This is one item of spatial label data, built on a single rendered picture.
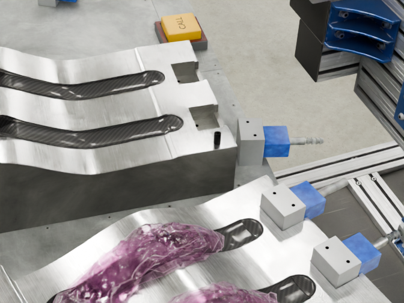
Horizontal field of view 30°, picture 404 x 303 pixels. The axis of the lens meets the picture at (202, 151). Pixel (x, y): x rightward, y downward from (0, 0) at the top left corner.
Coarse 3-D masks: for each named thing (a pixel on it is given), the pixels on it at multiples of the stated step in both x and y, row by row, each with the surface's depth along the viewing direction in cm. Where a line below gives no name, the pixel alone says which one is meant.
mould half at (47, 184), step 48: (0, 48) 113; (144, 48) 120; (0, 96) 105; (144, 96) 112; (192, 96) 112; (0, 144) 97; (144, 144) 105; (192, 144) 105; (0, 192) 98; (48, 192) 101; (96, 192) 103; (144, 192) 106; (192, 192) 109
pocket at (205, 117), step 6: (192, 108) 111; (198, 108) 111; (204, 108) 111; (210, 108) 112; (216, 108) 112; (192, 114) 111; (198, 114) 112; (204, 114) 112; (210, 114) 112; (216, 114) 112; (198, 120) 112; (204, 120) 112; (210, 120) 112; (216, 120) 111; (198, 126) 111; (204, 126) 111; (210, 126) 111; (216, 126) 112; (222, 126) 110
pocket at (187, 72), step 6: (174, 66) 118; (180, 66) 119; (186, 66) 119; (192, 66) 119; (174, 72) 119; (180, 72) 119; (186, 72) 120; (192, 72) 120; (198, 72) 119; (180, 78) 120; (186, 78) 120; (192, 78) 120; (198, 78) 118; (180, 84) 118
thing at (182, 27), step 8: (168, 16) 137; (176, 16) 137; (184, 16) 137; (192, 16) 137; (168, 24) 135; (176, 24) 135; (184, 24) 135; (192, 24) 135; (168, 32) 133; (176, 32) 133; (184, 32) 133; (192, 32) 134; (200, 32) 134; (168, 40) 134; (176, 40) 134; (184, 40) 134
